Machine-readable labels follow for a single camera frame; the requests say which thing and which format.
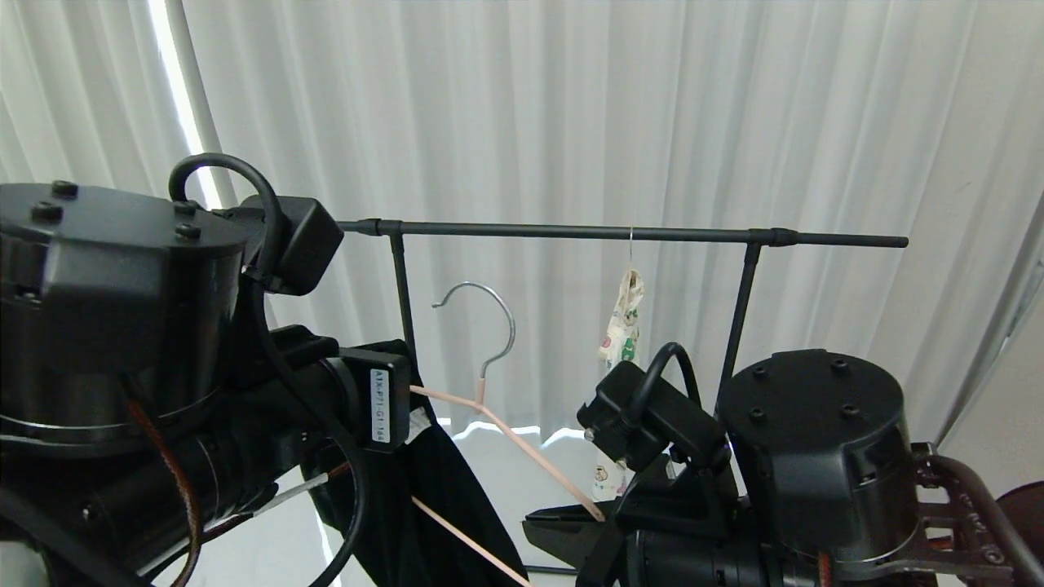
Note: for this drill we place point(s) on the white curtain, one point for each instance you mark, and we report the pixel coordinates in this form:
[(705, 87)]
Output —
[(571, 106)]

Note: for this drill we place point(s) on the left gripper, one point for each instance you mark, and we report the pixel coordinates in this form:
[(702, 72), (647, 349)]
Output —
[(387, 399)]

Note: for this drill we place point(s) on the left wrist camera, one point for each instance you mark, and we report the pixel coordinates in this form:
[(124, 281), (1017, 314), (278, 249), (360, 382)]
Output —
[(302, 240)]

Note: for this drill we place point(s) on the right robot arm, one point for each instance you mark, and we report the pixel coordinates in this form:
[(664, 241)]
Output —
[(824, 456)]

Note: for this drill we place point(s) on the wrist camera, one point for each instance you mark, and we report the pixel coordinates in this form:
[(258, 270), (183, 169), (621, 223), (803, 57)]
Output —
[(652, 424), (302, 240)]

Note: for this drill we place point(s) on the black clothes rack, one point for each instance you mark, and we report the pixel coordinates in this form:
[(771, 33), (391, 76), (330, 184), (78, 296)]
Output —
[(571, 232)]

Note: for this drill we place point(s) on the pink clothes hanger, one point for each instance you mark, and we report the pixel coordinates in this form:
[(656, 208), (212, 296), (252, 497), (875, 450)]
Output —
[(630, 244), (512, 326)]

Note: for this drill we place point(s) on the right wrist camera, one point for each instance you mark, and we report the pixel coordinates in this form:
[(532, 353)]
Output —
[(652, 424)]

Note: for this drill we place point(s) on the black garment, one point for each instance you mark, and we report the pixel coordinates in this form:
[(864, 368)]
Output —
[(440, 505)]

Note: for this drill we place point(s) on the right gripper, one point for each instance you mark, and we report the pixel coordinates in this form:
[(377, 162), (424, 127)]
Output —
[(693, 546)]

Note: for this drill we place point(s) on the cream printed garment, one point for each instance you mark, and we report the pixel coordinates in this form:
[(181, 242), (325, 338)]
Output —
[(624, 326)]

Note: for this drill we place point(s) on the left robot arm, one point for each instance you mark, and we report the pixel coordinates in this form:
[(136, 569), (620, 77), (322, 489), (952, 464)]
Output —
[(106, 310)]

